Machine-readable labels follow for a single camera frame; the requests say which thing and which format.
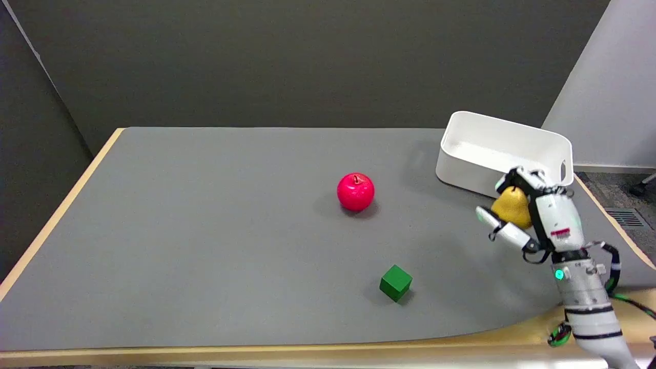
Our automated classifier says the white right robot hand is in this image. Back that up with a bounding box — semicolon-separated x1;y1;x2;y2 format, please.
476;167;586;264

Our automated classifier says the grey table mat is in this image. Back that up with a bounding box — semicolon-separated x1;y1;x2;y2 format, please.
0;127;656;352

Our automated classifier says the red apple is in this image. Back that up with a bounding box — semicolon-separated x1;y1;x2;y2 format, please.
337;173;375;212

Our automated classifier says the black floor vent grille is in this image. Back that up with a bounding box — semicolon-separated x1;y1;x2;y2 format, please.
605;208;645;228

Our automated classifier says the green cube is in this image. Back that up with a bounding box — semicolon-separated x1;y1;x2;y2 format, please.
379;264;413;302

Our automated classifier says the white plastic box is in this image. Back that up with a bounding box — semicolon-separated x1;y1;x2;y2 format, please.
436;111;574;199

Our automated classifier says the black chair base leg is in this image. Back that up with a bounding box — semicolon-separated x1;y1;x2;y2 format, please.
629;173;656;196

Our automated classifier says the yellow pear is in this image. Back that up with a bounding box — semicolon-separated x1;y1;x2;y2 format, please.
491;186;532;230

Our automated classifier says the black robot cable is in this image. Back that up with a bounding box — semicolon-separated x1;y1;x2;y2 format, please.
585;241;656;319

